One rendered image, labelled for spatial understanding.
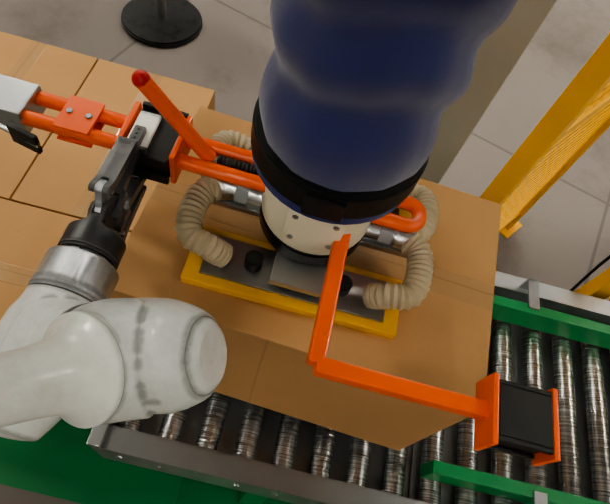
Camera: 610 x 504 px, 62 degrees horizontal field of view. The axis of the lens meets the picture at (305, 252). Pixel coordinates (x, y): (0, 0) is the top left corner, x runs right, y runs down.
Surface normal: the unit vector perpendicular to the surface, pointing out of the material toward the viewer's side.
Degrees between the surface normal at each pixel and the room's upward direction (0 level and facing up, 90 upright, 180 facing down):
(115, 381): 35
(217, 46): 0
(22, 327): 31
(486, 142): 0
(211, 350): 62
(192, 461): 0
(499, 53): 90
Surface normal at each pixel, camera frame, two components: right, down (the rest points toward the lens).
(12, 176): 0.16, -0.49
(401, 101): 0.04, 0.99
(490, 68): -0.20, 0.83
